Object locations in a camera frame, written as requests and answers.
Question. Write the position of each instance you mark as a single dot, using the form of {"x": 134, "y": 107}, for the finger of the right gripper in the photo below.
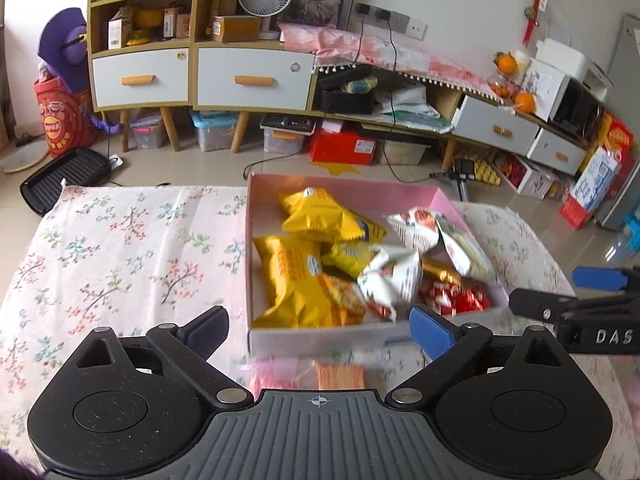
{"x": 606, "y": 278}
{"x": 540, "y": 306}

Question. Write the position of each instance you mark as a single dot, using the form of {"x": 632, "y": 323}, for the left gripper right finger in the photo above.
{"x": 450, "y": 348}

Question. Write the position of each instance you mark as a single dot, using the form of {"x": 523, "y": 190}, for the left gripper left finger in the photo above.
{"x": 184, "y": 351}

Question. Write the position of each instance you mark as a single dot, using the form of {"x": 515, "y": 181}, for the gold snack bar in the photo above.
{"x": 440, "y": 271}

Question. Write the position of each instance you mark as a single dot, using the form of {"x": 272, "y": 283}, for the pink cracker pack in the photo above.
{"x": 280, "y": 374}

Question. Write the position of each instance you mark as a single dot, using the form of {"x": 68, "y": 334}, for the brown cracker pack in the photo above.
{"x": 339, "y": 377}

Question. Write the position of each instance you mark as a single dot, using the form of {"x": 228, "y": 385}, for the red white candy packet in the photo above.
{"x": 449, "y": 299}

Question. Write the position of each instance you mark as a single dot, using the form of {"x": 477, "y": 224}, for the white green snack bag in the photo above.
{"x": 424, "y": 230}

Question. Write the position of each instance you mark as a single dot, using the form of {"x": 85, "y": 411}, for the large yellow snack bag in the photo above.
{"x": 301, "y": 294}

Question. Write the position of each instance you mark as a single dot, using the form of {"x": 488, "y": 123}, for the small yellow blue packet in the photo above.
{"x": 349, "y": 257}

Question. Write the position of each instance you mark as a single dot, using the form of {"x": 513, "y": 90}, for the pink white cardboard box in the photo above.
{"x": 374, "y": 200}

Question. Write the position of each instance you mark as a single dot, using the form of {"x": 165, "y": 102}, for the yellow egg tray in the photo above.
{"x": 474, "y": 167}

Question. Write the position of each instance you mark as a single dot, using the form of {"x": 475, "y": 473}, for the orange fruit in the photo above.
{"x": 506, "y": 63}
{"x": 524, "y": 102}

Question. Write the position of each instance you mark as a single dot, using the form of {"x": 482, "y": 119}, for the yellow crinkled snack bag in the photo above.
{"x": 314, "y": 213}

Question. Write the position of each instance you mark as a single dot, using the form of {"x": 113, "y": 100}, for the black grill pan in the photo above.
{"x": 77, "y": 167}

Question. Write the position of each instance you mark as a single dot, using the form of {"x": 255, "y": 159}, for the blue lid storage bin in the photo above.
{"x": 214, "y": 131}

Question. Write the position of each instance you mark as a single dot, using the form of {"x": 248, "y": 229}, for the clear storage bin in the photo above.
{"x": 148, "y": 130}

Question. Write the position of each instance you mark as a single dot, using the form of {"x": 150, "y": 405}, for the red shoe box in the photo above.
{"x": 345, "y": 147}

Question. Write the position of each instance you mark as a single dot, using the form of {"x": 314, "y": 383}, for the red printed bag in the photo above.
{"x": 64, "y": 116}

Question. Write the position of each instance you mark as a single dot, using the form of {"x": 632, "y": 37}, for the black bag on shelf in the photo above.
{"x": 346, "y": 90}

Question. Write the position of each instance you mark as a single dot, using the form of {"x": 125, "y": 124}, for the low wooden tv stand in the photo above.
{"x": 466, "y": 116}

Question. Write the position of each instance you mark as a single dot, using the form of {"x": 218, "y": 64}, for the wooden cabinet with drawers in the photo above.
{"x": 246, "y": 77}

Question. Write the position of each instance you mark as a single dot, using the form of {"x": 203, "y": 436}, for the pink cloth cover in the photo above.
{"x": 333, "y": 47}

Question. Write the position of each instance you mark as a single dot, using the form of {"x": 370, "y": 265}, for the purple plush toy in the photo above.
{"x": 63, "y": 48}

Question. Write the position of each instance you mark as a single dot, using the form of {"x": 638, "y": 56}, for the cardboard box on cabinet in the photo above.
{"x": 235, "y": 28}

